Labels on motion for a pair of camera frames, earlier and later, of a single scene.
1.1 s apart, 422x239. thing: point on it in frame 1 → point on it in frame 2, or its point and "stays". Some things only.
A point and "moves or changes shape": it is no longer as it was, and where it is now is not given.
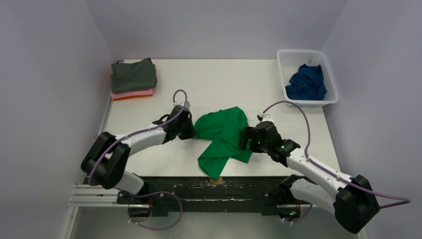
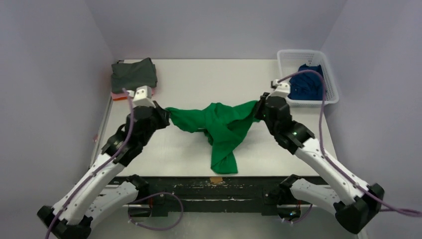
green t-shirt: [224, 129] moves or changes shape
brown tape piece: [213, 181] stays
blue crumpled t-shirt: [308, 83] stays
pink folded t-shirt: [139, 93] stays
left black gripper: [191, 133] → [162, 114]
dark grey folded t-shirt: [129, 77] stays
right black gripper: [249, 140] → [262, 108]
